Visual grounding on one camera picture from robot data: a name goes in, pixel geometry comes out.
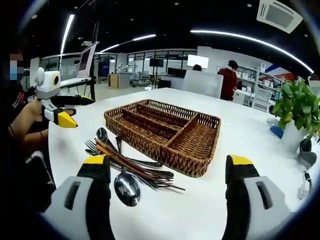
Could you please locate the black monitor on stand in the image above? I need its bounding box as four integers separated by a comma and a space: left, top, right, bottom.
149, 57, 164, 90

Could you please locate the blue cloth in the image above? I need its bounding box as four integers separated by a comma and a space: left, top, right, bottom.
269, 125, 285, 139

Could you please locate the wooden cabinet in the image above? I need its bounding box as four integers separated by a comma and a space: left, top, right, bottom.
107, 73, 121, 89

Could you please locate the bright white display screen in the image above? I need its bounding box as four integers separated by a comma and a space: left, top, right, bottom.
186, 54, 210, 70

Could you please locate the white cable with plug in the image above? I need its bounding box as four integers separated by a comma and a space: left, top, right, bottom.
297, 171, 313, 201

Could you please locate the black office chair armrest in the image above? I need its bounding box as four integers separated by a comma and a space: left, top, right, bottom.
24, 149, 57, 196

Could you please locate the grey padded device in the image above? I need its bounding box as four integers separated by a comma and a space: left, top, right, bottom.
297, 137, 318, 171

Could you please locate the white storage shelf with bins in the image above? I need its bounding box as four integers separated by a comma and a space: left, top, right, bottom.
236, 64, 285, 106

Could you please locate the straight ceiling light strip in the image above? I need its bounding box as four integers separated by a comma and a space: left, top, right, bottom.
60, 13, 76, 60

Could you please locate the white side desk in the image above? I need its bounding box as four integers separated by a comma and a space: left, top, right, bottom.
59, 76, 92, 88

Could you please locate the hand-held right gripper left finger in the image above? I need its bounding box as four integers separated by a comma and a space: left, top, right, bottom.
39, 153, 116, 240

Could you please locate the dark blue standing banner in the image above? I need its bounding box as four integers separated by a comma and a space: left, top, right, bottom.
98, 59, 111, 77

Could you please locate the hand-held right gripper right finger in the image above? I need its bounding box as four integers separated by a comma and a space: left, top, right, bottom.
221, 154, 293, 240

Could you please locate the green leafy plant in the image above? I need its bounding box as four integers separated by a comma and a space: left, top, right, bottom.
271, 79, 320, 141

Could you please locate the white ceiling air conditioner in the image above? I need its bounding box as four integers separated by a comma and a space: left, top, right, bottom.
256, 0, 305, 35

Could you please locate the white plant pot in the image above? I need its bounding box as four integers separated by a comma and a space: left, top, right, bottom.
281, 119, 311, 153

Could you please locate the white mesh office chair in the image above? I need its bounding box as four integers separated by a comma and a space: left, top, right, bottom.
249, 87, 273, 111

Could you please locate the person's left hand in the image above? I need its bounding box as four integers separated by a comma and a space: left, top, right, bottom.
18, 98, 47, 123

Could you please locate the short ceiling light strip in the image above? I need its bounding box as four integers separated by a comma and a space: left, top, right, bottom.
99, 43, 121, 54
132, 33, 157, 42

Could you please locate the brown wicker utensil storage tray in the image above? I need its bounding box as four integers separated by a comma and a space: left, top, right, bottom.
103, 98, 222, 179

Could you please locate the black desk monitor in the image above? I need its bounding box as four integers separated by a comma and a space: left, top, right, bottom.
166, 67, 187, 78

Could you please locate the long curved ceiling light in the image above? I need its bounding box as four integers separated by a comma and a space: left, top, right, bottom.
189, 29, 315, 75

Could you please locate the silver metal spoon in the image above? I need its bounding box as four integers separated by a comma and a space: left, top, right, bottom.
94, 126, 121, 156
113, 136, 142, 208

